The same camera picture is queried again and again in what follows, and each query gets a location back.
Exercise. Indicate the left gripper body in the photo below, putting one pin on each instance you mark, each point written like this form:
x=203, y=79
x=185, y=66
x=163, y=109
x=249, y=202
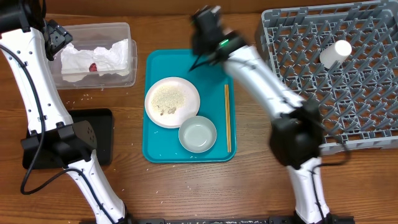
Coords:
x=56, y=38

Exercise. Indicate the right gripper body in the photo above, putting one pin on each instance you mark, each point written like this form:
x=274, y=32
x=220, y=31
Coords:
x=198, y=40

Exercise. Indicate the white napkin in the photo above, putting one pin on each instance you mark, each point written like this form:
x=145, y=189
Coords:
x=75, y=62

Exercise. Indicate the red snack wrapper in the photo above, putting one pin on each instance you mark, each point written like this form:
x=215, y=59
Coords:
x=93, y=67

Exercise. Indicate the grey bowl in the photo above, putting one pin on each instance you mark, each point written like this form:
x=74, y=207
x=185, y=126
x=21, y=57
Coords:
x=197, y=134

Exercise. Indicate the white cup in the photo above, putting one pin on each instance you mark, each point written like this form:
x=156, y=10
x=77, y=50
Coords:
x=337, y=52

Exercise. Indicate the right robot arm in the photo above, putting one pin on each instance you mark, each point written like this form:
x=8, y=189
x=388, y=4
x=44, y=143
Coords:
x=297, y=132

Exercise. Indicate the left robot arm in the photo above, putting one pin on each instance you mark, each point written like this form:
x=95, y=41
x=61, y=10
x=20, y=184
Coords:
x=29, y=42

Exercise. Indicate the clear plastic waste bin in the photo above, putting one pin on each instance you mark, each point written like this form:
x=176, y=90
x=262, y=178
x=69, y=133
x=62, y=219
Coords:
x=89, y=37

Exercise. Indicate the grey dishwasher rack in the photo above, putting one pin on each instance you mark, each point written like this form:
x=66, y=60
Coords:
x=357, y=98

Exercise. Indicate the left wooden chopstick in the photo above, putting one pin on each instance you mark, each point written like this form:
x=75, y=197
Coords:
x=225, y=117

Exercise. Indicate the wooden chopstick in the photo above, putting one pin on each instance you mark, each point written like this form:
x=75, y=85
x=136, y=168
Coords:
x=228, y=120
x=225, y=117

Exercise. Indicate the right wooden chopstick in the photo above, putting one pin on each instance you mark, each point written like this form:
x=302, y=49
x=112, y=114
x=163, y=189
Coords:
x=228, y=120

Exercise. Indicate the large white plate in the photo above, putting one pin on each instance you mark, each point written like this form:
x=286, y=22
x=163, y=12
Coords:
x=170, y=101

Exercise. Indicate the black plastic tray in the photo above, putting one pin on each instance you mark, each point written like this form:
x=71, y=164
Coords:
x=102, y=122

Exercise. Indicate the teal serving tray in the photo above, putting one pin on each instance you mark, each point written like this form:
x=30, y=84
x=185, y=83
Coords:
x=161, y=145

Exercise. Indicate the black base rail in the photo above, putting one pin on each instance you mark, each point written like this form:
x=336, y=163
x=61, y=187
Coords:
x=334, y=219

